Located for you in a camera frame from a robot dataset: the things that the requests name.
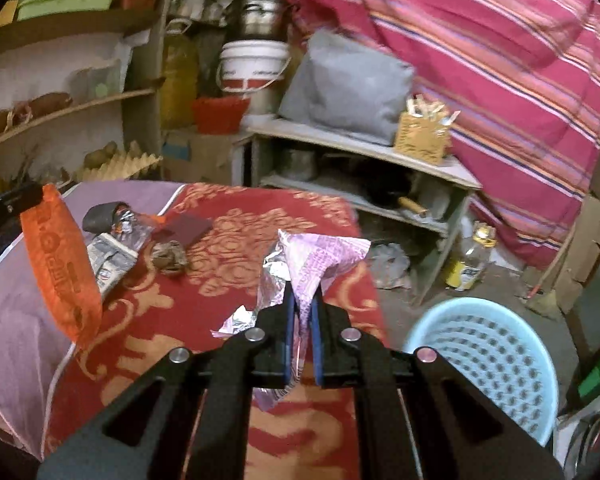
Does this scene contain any yellow egg tray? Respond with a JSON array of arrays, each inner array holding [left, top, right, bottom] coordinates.
[[74, 153, 163, 182]]

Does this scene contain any wooden handled pan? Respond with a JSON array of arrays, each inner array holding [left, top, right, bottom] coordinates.
[[365, 181, 429, 217]]

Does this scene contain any red plastic basket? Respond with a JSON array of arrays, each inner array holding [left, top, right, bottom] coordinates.
[[192, 96, 250, 136]]

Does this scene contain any white plastic bucket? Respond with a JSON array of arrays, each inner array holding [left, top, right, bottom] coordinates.
[[215, 40, 290, 94]]

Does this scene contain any green plastic tray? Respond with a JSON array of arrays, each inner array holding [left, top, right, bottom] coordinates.
[[16, 0, 112, 21]]

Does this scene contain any dark grey crumpled wrapper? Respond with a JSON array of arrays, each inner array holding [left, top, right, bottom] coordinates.
[[82, 202, 130, 235]]

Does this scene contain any striped red curtain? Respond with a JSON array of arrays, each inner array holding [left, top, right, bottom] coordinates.
[[292, 0, 600, 269]]

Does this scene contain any pink snack wrapper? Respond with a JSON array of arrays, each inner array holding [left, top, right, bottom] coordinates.
[[212, 230, 370, 411]]

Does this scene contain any dark red scouring pad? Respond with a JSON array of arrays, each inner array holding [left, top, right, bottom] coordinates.
[[151, 212, 212, 248]]

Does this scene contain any brown paper ball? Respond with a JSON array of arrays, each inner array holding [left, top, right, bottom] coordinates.
[[150, 240, 188, 276]]

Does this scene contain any clear orange plastic wrapper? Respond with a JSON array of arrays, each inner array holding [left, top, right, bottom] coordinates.
[[110, 205, 163, 252]]

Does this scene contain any oil bottle on floor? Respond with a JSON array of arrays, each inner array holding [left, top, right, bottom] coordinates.
[[445, 221, 496, 292]]

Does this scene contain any yellow cooking oil jug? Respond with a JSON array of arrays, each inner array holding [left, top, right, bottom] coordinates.
[[160, 18, 199, 130]]

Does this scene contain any grey low shelf cabinet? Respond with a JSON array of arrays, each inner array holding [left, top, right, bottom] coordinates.
[[242, 116, 481, 306]]

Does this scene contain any cardboard box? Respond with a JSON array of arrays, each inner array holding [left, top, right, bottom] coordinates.
[[161, 129, 251, 186]]

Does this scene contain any steel pot on bucket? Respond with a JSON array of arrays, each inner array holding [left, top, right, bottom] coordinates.
[[226, 0, 287, 41]]

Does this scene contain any yellow utensil holder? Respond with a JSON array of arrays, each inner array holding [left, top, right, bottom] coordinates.
[[393, 94, 460, 166]]

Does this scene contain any steel pot in cabinet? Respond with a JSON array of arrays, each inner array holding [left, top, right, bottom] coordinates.
[[278, 150, 317, 182]]

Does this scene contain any wooden wall shelf unit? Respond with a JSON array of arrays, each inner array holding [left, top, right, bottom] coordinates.
[[0, 0, 169, 189]]

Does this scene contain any orange snack bag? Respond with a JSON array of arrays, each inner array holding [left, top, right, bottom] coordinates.
[[20, 184, 102, 348]]

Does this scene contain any light blue plastic basket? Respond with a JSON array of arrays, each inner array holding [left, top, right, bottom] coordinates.
[[403, 297, 559, 445]]

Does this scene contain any grey printed snack bag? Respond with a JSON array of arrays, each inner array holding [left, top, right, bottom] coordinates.
[[86, 233, 137, 299]]

